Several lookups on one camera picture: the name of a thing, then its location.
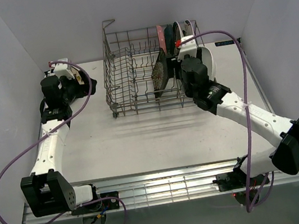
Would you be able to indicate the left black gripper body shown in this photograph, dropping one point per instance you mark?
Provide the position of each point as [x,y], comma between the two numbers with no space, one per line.
[72,89]

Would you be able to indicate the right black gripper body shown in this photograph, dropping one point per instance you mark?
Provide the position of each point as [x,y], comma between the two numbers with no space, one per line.
[176,66]

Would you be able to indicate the white oval plate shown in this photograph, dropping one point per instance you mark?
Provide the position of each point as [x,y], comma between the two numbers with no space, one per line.
[208,60]

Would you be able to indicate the dark square floral plate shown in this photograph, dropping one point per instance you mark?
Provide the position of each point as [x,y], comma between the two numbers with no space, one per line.
[160,75]

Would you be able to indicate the dark teal square plate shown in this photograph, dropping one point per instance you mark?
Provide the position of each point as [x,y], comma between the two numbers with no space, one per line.
[169,39]

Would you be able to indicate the pink polka dot plate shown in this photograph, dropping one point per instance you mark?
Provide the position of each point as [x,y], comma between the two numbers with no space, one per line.
[161,38]

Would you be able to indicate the cream square floral plate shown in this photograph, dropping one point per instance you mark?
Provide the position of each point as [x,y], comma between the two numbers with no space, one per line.
[80,76]

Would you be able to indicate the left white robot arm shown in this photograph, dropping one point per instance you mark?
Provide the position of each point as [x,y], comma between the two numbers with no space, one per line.
[45,189]

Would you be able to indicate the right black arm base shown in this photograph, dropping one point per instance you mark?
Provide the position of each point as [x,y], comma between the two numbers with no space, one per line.
[236,178]

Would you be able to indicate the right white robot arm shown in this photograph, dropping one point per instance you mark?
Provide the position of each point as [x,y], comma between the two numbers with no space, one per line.
[282,133]

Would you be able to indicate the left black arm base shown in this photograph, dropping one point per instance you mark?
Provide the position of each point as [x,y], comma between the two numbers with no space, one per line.
[98,207]

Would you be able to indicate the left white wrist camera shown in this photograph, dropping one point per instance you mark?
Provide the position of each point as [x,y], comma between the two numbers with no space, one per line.
[61,69]

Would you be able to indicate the grey wire dish rack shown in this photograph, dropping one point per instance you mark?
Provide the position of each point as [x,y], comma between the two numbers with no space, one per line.
[129,57]

